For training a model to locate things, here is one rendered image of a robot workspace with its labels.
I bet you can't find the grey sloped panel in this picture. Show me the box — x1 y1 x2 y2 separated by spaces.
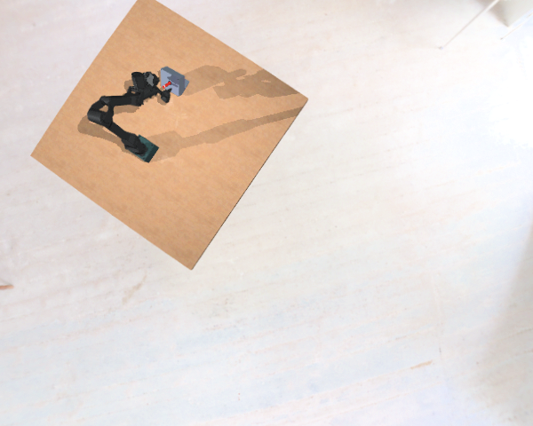
161 66 189 96

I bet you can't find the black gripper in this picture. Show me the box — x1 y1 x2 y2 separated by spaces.
142 73 172 104

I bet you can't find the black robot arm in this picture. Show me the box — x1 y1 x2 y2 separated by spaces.
87 72 160 157

